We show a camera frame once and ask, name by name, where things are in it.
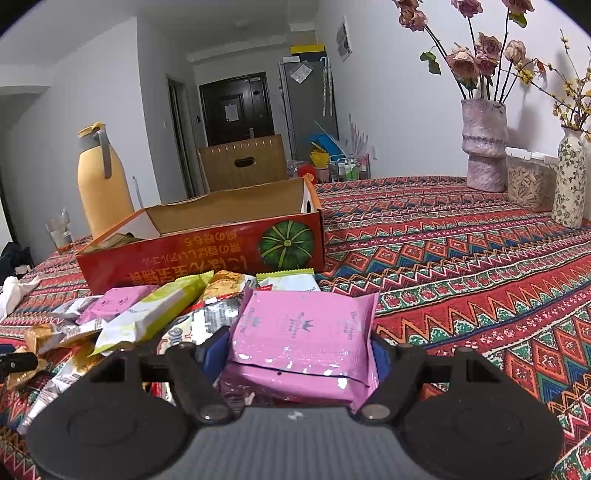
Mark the colourful patterned tablecloth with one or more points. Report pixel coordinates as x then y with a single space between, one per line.
454 267

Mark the brown wooden chair back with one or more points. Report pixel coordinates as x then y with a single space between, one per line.
244 163

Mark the wire rack with bottles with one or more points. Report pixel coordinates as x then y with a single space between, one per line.
351 168

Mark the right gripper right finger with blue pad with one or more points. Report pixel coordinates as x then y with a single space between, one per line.
382 350

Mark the large pink snack pack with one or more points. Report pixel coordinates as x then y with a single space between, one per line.
308 347

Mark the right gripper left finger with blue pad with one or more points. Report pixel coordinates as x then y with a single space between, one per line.
211 356

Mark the black entrance door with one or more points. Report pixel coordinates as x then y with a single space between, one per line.
236 109

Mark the white silver snack pack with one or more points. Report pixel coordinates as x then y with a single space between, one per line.
289 280

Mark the gold cracker snack pack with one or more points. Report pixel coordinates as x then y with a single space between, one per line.
225 284

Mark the white crumpled cloth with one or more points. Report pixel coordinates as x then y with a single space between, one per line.
13 291

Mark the clear container of seeds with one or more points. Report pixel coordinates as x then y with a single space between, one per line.
531 179

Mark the gold foil snack pack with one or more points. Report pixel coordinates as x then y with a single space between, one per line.
40 339

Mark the white cracker snack pack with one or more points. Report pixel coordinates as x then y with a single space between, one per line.
78 364

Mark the yellow thermos jug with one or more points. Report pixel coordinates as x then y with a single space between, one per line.
101 181

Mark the white floral slim vase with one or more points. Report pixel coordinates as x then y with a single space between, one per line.
571 181

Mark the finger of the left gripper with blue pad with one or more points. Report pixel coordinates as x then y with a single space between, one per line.
17 362

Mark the red cardboard pumpkin box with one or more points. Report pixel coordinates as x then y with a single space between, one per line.
264 228

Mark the white printed snack pack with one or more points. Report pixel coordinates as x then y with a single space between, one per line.
200 322

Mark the glass cup with drink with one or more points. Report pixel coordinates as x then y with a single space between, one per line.
59 230

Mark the dried pink roses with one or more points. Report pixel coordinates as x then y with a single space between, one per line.
489 67

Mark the white wall panel box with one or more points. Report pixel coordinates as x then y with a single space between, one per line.
342 39

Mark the small pink snack pack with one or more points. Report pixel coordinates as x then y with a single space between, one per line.
114 302

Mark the pink textured vase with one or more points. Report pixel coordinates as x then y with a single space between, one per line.
485 140

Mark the yellow dried flower branches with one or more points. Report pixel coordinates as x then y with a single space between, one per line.
566 85

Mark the yellow box on fridge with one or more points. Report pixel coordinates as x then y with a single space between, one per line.
307 49

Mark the grey refrigerator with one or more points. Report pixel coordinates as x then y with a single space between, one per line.
306 103

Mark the green white snack pack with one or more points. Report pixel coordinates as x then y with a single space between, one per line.
141 321

